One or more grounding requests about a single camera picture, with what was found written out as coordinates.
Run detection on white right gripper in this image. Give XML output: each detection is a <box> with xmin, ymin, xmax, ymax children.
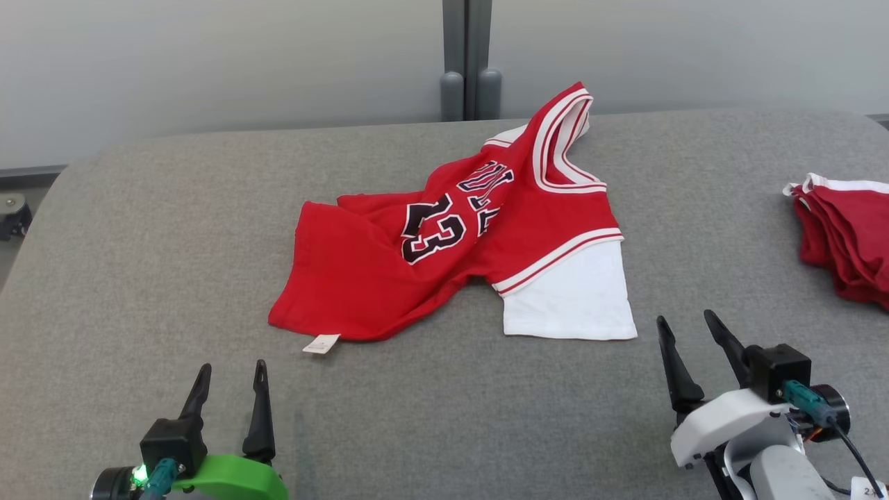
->
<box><xmin>656</xmin><ymin>310</ymin><xmax>852</xmax><ymax>470</ymax></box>

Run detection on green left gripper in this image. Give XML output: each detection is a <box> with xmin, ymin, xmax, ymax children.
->
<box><xmin>90</xmin><ymin>360</ymin><xmax>290</xmax><ymax>500</ymax></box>

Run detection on red Bulls jersey white sleeves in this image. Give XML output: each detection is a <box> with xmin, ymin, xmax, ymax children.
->
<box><xmin>267</xmin><ymin>81</ymin><xmax>639</xmax><ymax>356</ymax></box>

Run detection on red Bulls shorts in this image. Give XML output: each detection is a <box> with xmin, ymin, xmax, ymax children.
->
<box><xmin>783</xmin><ymin>172</ymin><xmax>889</xmax><ymax>310</ymax></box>

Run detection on black caster wheel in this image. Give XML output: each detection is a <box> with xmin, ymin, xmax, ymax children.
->
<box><xmin>0</xmin><ymin>192</ymin><xmax>33</xmax><ymax>242</ymax></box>

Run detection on teal left cable connector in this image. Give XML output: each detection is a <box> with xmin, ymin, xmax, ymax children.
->
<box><xmin>138</xmin><ymin>458</ymin><xmax>181</xmax><ymax>500</ymax></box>

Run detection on teal cable connector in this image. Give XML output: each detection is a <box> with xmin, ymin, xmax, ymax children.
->
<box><xmin>783</xmin><ymin>379</ymin><xmax>838</xmax><ymax>428</ymax></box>
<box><xmin>138</xmin><ymin>458</ymin><xmax>181</xmax><ymax>500</ymax></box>

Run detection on teal right cable connector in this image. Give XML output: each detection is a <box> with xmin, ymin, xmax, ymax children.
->
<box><xmin>783</xmin><ymin>379</ymin><xmax>838</xmax><ymax>428</ymax></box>

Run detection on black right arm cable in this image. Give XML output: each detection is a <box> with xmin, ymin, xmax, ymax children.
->
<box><xmin>820</xmin><ymin>422</ymin><xmax>887</xmax><ymax>497</ymax></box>

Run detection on white label on right cable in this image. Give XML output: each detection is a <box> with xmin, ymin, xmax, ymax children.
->
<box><xmin>850</xmin><ymin>476</ymin><xmax>889</xmax><ymax>500</ymax></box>

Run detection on grey partition post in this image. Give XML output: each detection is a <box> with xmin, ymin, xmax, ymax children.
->
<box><xmin>465</xmin><ymin>0</ymin><xmax>503</xmax><ymax>122</ymax></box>
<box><xmin>439</xmin><ymin>0</ymin><xmax>465</xmax><ymax>123</ymax></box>

